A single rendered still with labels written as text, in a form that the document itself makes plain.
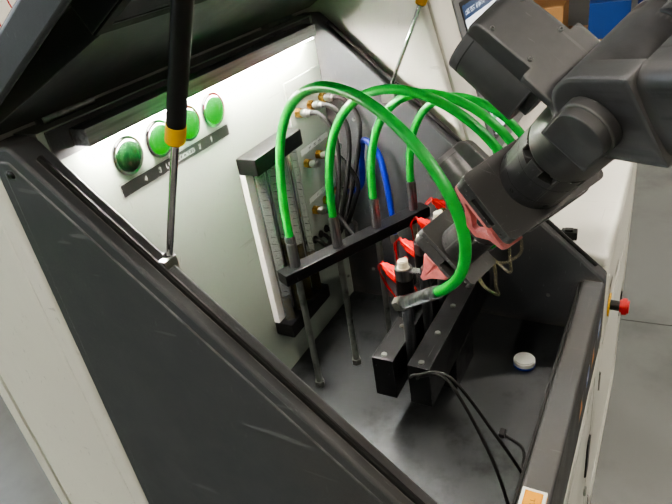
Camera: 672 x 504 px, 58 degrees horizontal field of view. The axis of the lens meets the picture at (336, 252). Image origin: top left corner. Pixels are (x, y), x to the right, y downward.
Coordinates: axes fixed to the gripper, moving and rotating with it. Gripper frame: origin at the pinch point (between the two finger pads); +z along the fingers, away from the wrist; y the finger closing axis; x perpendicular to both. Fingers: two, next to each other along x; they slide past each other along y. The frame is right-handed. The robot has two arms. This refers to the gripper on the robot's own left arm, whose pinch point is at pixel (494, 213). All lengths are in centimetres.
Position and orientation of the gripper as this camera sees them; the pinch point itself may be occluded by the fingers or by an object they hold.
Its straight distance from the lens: 58.9
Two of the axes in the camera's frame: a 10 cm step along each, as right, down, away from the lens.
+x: 5.7, 8.0, -1.7
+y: -8.1, 5.3, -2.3
